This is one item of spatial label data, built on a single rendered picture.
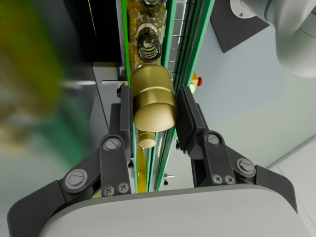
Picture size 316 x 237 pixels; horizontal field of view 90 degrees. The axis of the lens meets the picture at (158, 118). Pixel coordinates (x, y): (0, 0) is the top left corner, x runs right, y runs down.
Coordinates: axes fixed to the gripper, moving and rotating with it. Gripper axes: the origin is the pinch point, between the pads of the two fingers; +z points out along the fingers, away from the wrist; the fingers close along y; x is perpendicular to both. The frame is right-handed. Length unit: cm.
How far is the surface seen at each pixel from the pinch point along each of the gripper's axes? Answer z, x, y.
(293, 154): 125, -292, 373
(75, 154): 6.5, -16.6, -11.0
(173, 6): 28.5, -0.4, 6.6
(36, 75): 8.4, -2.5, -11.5
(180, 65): 36.8, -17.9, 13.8
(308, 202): 32, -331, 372
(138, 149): 37, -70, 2
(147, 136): 9.4, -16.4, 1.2
